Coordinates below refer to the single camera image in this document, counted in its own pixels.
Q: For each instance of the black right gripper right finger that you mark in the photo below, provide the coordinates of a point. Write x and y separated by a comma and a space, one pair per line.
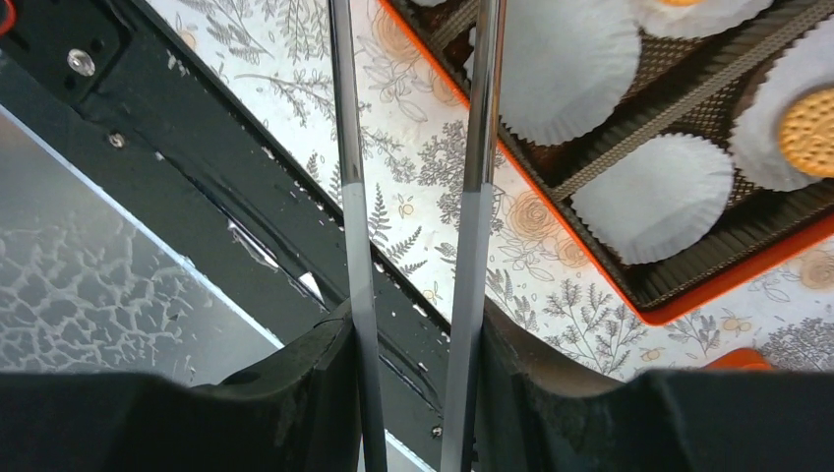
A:
538, 410

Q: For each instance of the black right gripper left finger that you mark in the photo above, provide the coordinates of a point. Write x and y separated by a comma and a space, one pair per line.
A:
295, 410

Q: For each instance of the metal tongs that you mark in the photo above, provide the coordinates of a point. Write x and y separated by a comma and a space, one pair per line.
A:
472, 246

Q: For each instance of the round golden cookie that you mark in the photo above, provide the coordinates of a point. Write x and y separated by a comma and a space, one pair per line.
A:
680, 3
805, 133

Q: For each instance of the orange tin lid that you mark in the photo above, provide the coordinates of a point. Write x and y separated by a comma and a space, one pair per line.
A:
742, 358

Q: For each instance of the white paper cup front right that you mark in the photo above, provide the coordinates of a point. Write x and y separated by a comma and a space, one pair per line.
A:
658, 200

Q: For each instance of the floral tablecloth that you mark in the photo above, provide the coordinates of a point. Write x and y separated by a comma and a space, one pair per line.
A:
274, 56

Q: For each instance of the orange cookie tin box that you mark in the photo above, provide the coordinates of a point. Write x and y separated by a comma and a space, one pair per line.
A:
692, 87

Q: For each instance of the white paper cup front middle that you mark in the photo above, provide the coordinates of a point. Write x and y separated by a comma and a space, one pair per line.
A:
566, 66

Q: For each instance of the white paper cup back middle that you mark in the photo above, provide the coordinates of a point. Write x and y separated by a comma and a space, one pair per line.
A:
704, 19

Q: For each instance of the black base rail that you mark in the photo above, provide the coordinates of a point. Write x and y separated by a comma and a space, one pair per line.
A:
148, 224

